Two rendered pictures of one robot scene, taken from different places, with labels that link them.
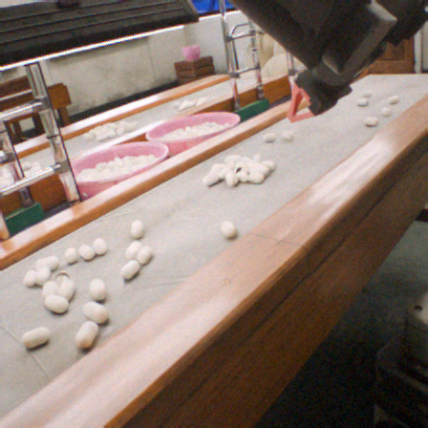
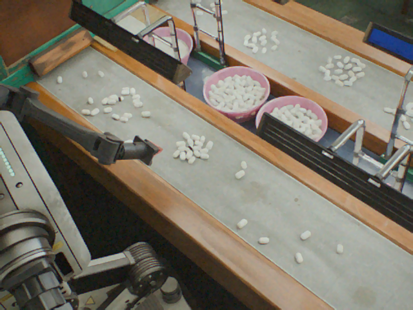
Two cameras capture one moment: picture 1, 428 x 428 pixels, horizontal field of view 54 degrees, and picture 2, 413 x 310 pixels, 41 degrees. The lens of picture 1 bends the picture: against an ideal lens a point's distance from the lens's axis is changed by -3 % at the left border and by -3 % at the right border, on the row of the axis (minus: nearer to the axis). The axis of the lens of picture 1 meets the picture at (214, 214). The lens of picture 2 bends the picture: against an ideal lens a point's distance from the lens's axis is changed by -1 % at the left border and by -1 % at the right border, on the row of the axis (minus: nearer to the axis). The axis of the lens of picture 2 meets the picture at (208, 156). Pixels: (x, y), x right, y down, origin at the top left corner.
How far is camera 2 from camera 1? 2.13 m
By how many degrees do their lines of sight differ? 74
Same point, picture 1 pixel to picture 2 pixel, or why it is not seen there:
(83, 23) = (133, 50)
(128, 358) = not seen: hidden behind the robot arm
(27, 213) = (219, 66)
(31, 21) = (121, 38)
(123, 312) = (95, 119)
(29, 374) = (79, 104)
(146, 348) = not seen: hidden behind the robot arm
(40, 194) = (233, 64)
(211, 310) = not seen: hidden behind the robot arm
